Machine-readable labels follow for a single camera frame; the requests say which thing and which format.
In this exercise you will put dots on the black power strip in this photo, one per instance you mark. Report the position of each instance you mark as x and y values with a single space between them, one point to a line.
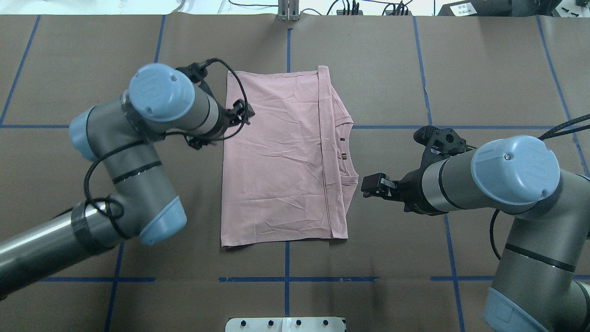
397 9
348 8

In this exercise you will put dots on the pink Snoopy t-shirt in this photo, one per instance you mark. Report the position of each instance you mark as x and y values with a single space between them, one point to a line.
288 175

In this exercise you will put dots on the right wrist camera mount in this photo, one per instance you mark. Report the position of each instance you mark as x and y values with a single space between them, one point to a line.
440 144

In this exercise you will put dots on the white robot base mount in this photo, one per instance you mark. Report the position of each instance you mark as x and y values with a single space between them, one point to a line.
287 324

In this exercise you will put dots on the black box with label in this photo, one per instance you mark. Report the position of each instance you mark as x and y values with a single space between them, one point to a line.
481 8

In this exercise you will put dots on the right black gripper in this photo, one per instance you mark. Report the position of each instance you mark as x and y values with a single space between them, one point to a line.
411 190

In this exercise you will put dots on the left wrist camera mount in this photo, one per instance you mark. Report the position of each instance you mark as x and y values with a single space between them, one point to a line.
197 72

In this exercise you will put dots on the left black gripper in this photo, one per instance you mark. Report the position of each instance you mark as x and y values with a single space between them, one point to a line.
227 121

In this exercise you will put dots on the aluminium frame post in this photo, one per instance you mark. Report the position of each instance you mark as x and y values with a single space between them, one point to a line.
288 10

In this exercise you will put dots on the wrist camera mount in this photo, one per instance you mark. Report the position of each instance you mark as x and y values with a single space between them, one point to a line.
197 72
440 144

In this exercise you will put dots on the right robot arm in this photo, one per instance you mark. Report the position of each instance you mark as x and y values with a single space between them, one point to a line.
534 288

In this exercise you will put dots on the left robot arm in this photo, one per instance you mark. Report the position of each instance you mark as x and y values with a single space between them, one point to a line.
127 191

